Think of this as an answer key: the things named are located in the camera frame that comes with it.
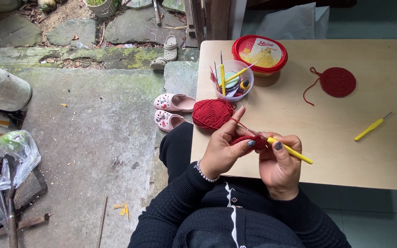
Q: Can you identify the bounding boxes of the small red crochet piece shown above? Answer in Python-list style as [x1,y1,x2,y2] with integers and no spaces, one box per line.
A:
[230,134,269,156]

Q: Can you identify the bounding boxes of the red yarn ball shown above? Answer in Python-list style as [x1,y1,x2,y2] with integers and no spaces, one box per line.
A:
[192,99,236,131]

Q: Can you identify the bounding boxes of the pearl bead bracelet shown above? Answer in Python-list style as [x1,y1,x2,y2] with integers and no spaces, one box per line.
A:
[194,158,220,183]

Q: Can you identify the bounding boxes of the person's left hand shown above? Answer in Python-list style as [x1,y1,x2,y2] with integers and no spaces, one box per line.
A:
[199,106,256,180]

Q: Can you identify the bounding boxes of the wooden door frame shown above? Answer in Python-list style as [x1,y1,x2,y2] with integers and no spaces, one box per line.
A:
[185,0,233,49]

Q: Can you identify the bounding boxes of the round red crochet coaster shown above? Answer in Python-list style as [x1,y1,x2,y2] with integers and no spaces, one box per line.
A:
[303,67,357,106]

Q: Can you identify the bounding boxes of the grey metal cylinder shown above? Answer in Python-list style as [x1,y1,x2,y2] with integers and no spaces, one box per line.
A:
[0,55,32,112]

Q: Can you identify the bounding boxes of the pink clog with charms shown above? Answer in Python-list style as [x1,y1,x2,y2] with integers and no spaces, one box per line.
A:
[154,110,190,133]
[154,93,196,113]

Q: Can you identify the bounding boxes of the thin wooden stick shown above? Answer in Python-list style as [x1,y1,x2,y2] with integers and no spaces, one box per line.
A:
[97,196,109,248]

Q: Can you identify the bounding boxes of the yellow-handled crochet hook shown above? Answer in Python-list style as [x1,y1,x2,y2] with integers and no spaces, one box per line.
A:
[237,123,314,165]
[354,111,394,142]

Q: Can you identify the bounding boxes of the red-lidded plastic tub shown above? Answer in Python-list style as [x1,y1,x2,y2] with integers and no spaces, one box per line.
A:
[232,35,288,77]

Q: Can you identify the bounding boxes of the clear plastic bag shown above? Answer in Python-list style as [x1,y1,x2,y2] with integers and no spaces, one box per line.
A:
[0,130,41,191]

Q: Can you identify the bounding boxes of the person's right hand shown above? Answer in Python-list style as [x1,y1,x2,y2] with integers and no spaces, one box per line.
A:
[255,132,303,201]

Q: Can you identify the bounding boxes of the white plastic sheet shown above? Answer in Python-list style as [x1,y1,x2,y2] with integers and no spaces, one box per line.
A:
[256,2,330,40]

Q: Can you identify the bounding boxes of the metal hand tool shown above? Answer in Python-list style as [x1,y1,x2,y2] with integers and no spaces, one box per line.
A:
[0,154,19,248]

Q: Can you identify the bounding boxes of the person's black clothing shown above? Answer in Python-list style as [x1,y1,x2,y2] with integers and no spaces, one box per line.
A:
[128,122,351,248]

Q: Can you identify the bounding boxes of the grey clog sandal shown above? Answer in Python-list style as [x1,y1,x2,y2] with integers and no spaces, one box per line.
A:
[163,35,178,62]
[150,57,168,70]

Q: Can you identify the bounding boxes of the clear plastic cup of tools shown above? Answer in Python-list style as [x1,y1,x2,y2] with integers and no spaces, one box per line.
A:
[210,51,260,103]

